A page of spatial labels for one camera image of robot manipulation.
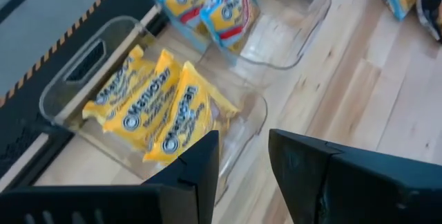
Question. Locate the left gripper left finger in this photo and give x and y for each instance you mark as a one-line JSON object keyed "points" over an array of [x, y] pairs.
{"points": [[197, 182]]}

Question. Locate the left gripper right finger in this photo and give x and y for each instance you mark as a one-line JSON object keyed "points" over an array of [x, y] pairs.
{"points": [[328, 182]]}

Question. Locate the yellow Maruchan ramen pack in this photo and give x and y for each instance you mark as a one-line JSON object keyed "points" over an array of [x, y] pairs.
{"points": [[145, 106], [117, 85], [188, 113]]}

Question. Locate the black stir fry noodle pack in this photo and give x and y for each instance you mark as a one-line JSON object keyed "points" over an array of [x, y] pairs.
{"points": [[431, 13]]}

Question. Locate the clear plastic bin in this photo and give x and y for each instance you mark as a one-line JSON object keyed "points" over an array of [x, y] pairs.
{"points": [[276, 37], [241, 120]]}

